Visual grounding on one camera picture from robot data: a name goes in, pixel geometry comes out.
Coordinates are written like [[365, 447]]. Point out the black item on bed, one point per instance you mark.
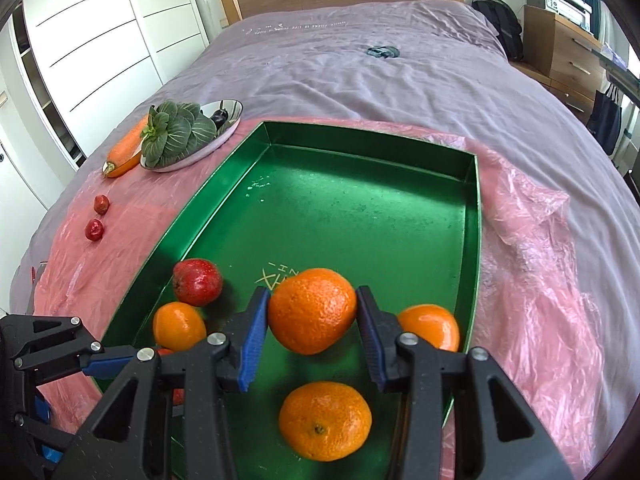
[[382, 52]]

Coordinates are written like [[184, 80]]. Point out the green tray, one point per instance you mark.
[[350, 220]]

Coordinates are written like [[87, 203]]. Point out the glass desk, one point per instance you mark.
[[620, 67]]

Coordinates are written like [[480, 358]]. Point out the small red object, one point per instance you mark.
[[33, 274]]

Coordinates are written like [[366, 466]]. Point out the small red apple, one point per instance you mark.
[[101, 203], [197, 282], [94, 230], [178, 396]]

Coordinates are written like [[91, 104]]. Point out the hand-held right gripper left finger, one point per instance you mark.
[[255, 340]]

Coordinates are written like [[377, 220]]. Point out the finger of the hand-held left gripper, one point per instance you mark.
[[107, 362], [40, 427]]

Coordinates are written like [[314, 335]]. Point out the orange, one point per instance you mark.
[[312, 310], [325, 420], [179, 326], [432, 325]]

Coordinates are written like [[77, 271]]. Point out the white printer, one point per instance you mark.
[[555, 2]]

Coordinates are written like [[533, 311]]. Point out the silver oval plate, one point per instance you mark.
[[227, 127]]

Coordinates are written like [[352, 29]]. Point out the navy paper bag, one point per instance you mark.
[[602, 122]]

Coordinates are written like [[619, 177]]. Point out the black backpack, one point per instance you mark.
[[500, 25]]

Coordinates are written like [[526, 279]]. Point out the white door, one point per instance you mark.
[[20, 160]]

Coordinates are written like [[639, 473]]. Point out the wooden dresser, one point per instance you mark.
[[560, 55]]

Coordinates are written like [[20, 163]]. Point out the pink plastic sheet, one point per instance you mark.
[[525, 270]]

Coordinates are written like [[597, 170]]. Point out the bok choy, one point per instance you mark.
[[175, 135]]

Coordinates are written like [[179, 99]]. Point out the white wardrobe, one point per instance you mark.
[[100, 35]]

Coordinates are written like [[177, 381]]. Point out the carrot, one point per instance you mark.
[[127, 146]]

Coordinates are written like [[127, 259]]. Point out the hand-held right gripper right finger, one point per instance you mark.
[[370, 340]]

